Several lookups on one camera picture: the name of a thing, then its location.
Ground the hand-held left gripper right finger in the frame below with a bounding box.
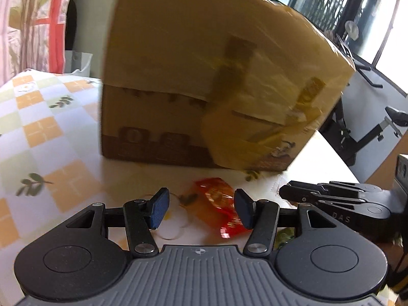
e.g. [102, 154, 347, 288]
[234, 189, 340, 258]

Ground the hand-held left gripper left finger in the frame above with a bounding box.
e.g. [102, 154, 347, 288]
[66, 187, 171, 258]

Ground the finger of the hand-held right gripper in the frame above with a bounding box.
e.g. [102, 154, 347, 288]
[288, 180, 388, 199]
[278, 185, 368, 221]

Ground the small red snack packet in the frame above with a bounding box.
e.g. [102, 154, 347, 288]
[194, 178, 253, 238]

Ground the taped cardboard box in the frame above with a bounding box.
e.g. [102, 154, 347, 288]
[101, 0, 357, 172]

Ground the green snack packet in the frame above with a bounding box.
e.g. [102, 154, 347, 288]
[277, 229, 298, 250]

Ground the black exercise bike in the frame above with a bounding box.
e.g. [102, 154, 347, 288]
[319, 29, 408, 167]

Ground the checkered floral tablecloth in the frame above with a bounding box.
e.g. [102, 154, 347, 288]
[0, 68, 361, 253]

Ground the white hanging mask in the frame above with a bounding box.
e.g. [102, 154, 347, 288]
[346, 20, 359, 41]

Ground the white plastic container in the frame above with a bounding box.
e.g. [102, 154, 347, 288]
[64, 50, 93, 75]

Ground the black window grille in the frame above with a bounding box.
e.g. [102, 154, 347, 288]
[289, 0, 384, 52]

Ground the printed backdrop cloth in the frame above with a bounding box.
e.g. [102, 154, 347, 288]
[0, 0, 78, 84]

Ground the black window frame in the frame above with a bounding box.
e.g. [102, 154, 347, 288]
[287, 0, 408, 97]

